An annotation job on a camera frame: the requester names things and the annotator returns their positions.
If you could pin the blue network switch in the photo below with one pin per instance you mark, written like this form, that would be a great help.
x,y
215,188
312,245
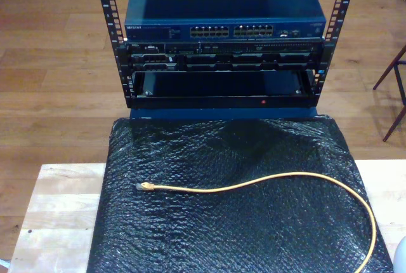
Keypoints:
x,y
222,0

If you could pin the black rack server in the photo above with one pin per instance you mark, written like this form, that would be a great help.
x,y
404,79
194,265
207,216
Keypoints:
x,y
222,58

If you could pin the dark wooden chair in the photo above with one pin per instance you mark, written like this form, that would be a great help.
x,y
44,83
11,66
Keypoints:
x,y
388,66

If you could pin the black bubble wrap mat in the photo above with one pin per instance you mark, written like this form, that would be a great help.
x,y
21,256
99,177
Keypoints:
x,y
222,222

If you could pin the blue rack base board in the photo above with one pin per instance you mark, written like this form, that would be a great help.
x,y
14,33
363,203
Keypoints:
x,y
190,113

